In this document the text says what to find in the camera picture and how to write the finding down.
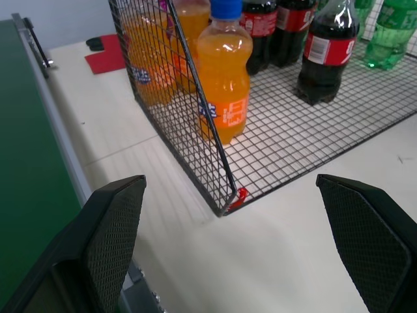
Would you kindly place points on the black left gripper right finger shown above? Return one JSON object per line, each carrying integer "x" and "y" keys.
{"x": 368, "y": 244}

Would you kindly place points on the black object on cloth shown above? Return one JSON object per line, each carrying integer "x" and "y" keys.
{"x": 95, "y": 44}

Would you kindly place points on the green soda bottle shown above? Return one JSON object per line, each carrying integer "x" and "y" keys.
{"x": 389, "y": 36}
{"x": 363, "y": 16}

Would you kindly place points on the orange soda bottle blue cap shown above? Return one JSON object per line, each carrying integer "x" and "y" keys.
{"x": 224, "y": 81}

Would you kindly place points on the green conveyor belt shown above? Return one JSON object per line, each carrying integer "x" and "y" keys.
{"x": 29, "y": 146}

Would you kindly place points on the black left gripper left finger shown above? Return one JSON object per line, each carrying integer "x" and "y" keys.
{"x": 107, "y": 247}

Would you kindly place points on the red cloth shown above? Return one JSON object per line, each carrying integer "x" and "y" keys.
{"x": 107, "y": 55}

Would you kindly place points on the cola bottle red label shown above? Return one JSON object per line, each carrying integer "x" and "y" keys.
{"x": 259, "y": 32}
{"x": 291, "y": 29}
{"x": 325, "y": 58}

